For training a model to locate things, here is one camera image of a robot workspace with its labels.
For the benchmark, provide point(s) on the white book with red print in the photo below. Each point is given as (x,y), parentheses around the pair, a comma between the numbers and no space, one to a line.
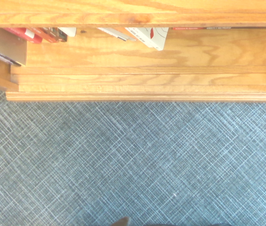
(151,37)

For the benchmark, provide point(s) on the slanted white grey book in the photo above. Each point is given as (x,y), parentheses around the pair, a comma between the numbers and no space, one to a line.
(116,34)

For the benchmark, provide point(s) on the small white book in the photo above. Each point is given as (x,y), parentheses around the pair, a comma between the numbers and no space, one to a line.
(69,31)

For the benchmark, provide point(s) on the brown orange book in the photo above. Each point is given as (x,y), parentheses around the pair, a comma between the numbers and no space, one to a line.
(50,35)

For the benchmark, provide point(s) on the tan book with dark cover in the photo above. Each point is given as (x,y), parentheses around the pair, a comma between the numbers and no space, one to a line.
(8,47)

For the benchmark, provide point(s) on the wooden oak bookshelf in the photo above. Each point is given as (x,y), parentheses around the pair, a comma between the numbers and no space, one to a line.
(133,58)

